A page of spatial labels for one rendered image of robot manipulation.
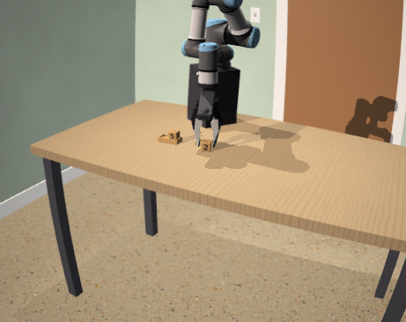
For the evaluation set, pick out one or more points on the tan wooden cube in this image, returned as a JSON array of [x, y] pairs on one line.
[[174, 134], [206, 145]]

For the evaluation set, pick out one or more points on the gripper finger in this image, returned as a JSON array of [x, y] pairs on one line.
[[196, 124], [216, 125]]

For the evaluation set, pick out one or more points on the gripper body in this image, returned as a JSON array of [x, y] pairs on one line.
[[209, 87]]

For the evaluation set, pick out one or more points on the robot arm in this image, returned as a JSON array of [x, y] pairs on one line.
[[213, 52]]

